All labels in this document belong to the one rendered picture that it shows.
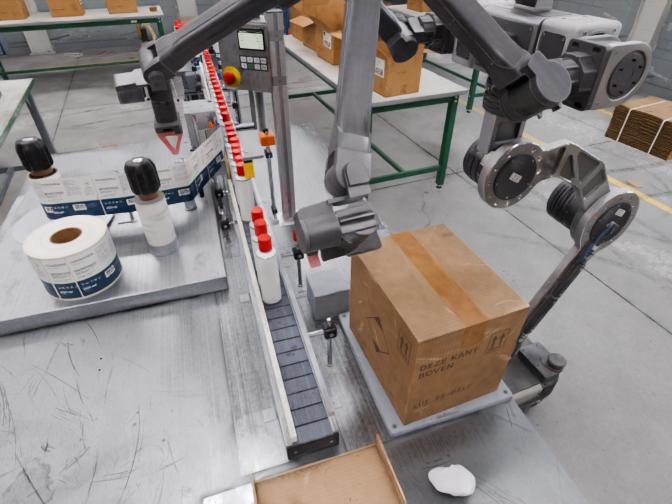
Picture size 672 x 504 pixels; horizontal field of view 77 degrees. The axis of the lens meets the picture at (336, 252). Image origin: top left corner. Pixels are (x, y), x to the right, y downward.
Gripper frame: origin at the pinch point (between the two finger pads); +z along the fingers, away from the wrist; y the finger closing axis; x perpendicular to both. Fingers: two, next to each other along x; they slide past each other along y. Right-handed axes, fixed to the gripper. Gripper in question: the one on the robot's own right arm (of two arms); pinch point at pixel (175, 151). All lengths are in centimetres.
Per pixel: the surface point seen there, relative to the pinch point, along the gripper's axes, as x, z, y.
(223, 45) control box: 18.6, -22.3, -17.2
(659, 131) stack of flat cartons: 395, 98, -138
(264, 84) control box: 28.2, -12.5, -10.4
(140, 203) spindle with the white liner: -12.2, 12.2, 3.9
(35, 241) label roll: -39.0, 15.9, 8.7
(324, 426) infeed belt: 20, 30, 74
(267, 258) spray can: 17.4, 14.5, 36.4
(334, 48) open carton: 119, 29, -225
